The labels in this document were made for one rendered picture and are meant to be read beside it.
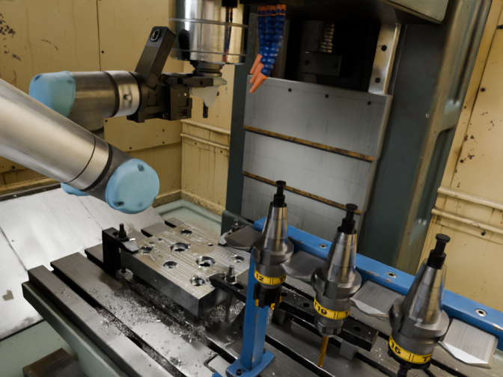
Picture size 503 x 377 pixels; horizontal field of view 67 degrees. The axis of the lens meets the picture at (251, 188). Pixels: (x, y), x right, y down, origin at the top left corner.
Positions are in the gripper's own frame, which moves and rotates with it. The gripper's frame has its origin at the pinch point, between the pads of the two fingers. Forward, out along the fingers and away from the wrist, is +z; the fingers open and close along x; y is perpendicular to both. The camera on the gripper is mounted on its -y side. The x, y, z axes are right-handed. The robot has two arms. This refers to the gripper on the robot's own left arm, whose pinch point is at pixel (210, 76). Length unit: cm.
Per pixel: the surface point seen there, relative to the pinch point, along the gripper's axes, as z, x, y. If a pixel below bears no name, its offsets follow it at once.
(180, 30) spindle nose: -8.9, 0.7, -8.7
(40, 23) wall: 11, -101, -8
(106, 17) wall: 38, -100, -12
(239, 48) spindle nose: -0.3, 8.0, -6.1
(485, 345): -16, 60, 22
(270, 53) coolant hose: -4.5, 18.5, -6.1
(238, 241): -18.7, 25.6, 21.7
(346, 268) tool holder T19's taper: -18, 43, 19
